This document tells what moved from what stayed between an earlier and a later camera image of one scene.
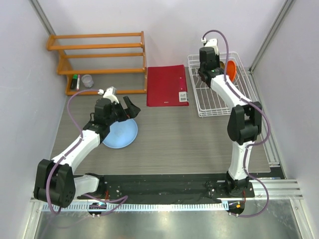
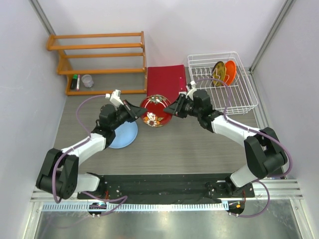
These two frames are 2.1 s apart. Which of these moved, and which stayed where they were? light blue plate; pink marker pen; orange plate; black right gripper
Moved: black right gripper
Stayed: light blue plate; pink marker pen; orange plate
